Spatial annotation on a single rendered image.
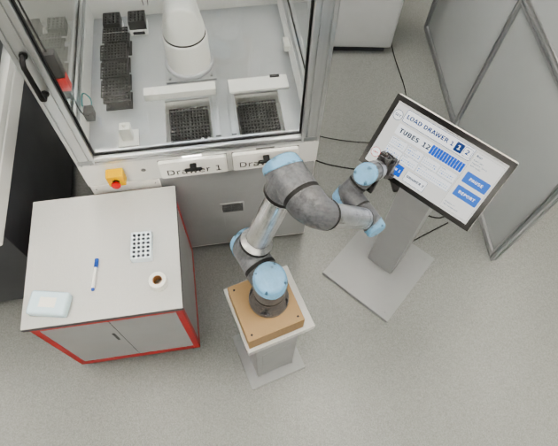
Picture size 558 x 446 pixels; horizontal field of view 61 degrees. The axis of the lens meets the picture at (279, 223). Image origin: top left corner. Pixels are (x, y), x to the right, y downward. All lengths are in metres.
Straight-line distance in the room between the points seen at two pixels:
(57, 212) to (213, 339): 1.05
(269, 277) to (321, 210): 0.40
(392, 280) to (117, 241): 1.54
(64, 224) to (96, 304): 0.41
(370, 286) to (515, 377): 0.89
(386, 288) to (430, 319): 0.29
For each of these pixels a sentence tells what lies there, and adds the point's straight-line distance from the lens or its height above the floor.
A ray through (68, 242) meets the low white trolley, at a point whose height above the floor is 0.76.
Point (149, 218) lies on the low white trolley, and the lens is 2.15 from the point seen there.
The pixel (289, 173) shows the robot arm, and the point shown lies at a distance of 1.33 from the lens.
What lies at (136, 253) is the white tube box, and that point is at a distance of 2.05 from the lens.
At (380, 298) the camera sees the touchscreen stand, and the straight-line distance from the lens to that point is 2.78.
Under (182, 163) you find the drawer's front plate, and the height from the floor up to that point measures 0.92.
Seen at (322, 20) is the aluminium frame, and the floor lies 1.56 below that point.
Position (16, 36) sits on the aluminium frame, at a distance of 1.69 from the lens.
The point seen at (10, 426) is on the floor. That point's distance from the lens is 2.90.
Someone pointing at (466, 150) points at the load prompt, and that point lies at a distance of 1.94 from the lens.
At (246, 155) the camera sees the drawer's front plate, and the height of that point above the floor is 0.92.
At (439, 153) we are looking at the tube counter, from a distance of 1.96.
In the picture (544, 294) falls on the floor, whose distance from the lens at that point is 3.19.
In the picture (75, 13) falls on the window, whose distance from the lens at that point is 1.62.
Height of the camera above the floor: 2.59
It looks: 62 degrees down
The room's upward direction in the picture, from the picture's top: 3 degrees clockwise
